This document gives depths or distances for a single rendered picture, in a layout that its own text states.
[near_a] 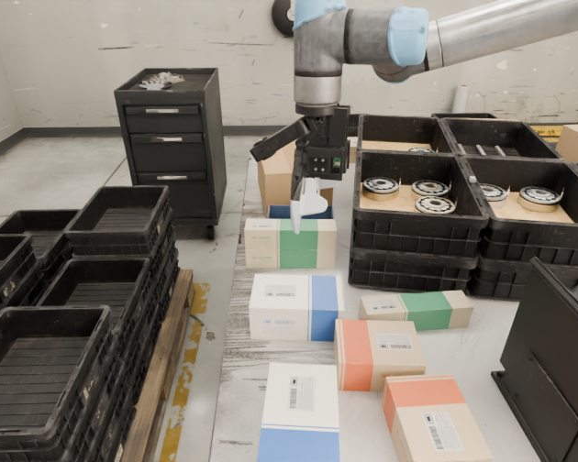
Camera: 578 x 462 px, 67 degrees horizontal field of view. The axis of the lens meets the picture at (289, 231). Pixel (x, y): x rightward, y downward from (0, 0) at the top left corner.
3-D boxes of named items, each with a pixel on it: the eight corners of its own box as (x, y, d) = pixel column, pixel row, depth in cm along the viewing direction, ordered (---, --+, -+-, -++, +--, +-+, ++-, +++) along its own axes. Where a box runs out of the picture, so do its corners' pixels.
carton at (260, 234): (334, 237, 121) (335, 219, 118) (335, 249, 116) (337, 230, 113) (248, 236, 122) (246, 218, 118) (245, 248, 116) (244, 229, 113)
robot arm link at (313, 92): (287, 77, 66) (302, 71, 73) (288, 108, 67) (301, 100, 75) (337, 78, 64) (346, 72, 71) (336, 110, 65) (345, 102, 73)
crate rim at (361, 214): (488, 229, 96) (491, 220, 95) (352, 219, 100) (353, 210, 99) (457, 162, 130) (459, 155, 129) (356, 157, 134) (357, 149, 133)
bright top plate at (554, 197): (565, 205, 117) (565, 203, 117) (525, 202, 119) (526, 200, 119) (553, 190, 126) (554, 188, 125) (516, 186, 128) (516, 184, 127)
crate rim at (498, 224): (637, 240, 93) (641, 230, 91) (489, 229, 96) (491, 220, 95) (564, 169, 127) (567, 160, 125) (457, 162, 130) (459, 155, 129)
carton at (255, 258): (331, 256, 124) (333, 237, 121) (334, 268, 119) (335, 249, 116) (248, 256, 124) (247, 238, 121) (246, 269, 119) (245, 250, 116)
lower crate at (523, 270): (601, 314, 103) (621, 273, 97) (469, 302, 107) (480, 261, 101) (543, 229, 137) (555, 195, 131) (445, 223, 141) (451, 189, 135)
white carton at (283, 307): (339, 305, 106) (340, 276, 101) (341, 342, 95) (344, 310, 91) (256, 303, 106) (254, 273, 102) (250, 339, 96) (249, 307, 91)
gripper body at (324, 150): (341, 185, 70) (344, 108, 65) (290, 181, 72) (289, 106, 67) (349, 171, 77) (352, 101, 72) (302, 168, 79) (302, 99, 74)
